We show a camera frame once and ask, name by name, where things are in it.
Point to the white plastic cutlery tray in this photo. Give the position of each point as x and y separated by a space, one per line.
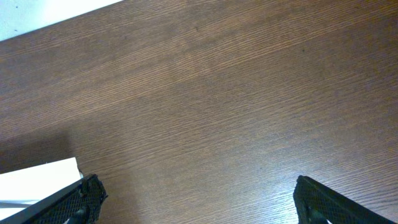
30 185

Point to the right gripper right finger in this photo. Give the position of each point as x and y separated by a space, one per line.
317 203

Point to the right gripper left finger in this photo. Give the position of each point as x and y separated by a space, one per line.
77 203

